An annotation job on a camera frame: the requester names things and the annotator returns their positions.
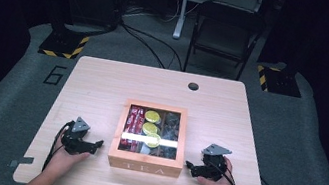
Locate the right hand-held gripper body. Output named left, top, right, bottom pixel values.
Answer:
left=197, top=142, right=233, bottom=184

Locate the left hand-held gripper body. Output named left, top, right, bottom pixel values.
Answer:
left=58, top=113, right=100, bottom=159

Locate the wooden box with glass lid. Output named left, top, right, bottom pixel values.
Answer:
left=106, top=96, right=193, bottom=179

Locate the person's left hand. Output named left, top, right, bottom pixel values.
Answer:
left=43, top=138, right=93, bottom=183

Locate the pile of dark packets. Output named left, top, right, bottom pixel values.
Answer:
left=157, top=111, right=184, bottom=160

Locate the yellow round foil packet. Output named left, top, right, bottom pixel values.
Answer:
left=142, top=109, right=162, bottom=125
left=140, top=120, right=160, bottom=137
left=143, top=131, right=164, bottom=150

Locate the black yellow striped stand base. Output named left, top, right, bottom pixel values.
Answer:
left=37, top=26, right=91, bottom=63
left=252, top=63, right=306, bottom=99

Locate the black folding chair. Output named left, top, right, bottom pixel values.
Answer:
left=182, top=0, right=270, bottom=85

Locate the white metal stand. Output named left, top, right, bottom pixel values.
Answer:
left=172, top=0, right=267, bottom=53

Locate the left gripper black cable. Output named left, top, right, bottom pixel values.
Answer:
left=41, top=116, right=77, bottom=175

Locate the grey metal table bracket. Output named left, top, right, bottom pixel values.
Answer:
left=7, top=153, right=36, bottom=172

